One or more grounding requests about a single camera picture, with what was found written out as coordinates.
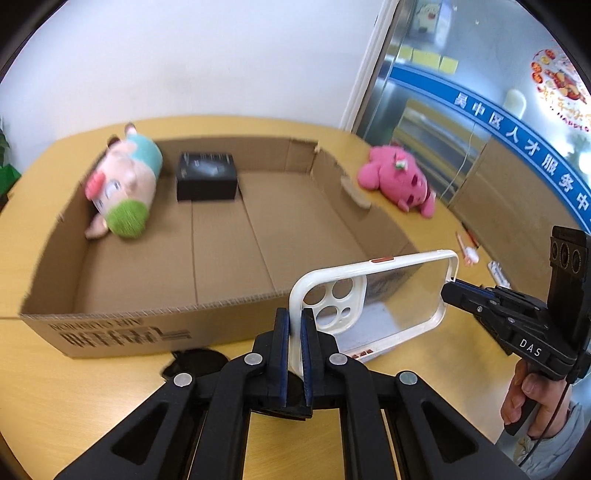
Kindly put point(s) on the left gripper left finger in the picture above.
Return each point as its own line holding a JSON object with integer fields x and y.
{"x": 192, "y": 427}

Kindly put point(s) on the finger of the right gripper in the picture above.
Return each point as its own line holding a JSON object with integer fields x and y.
{"x": 483, "y": 303}

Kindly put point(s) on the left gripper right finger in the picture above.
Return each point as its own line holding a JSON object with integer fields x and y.
{"x": 394, "y": 427}

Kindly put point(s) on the black sunglasses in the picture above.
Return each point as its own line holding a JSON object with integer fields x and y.
{"x": 196, "y": 362}

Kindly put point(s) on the white clear phone case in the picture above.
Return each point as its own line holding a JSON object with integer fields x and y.
{"x": 371, "y": 307}

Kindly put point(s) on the black 65W charger box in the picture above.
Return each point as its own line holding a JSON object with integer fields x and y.
{"x": 206, "y": 177}

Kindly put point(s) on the pink white pen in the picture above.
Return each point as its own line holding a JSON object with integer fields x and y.
{"x": 470, "y": 254}

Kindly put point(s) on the red pen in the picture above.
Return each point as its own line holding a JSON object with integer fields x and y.
{"x": 471, "y": 235}

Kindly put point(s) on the brown cardboard box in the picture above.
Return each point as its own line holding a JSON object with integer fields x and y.
{"x": 209, "y": 272}

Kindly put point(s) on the pink strawberry bear plush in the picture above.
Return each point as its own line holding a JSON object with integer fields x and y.
{"x": 395, "y": 173}

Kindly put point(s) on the pink pig plush toy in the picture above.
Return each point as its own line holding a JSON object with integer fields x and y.
{"x": 122, "y": 185}

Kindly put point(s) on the green cloth covered table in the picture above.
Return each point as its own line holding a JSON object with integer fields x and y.
{"x": 8, "y": 177}

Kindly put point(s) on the potted green plant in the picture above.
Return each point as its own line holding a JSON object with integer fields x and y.
{"x": 4, "y": 146}

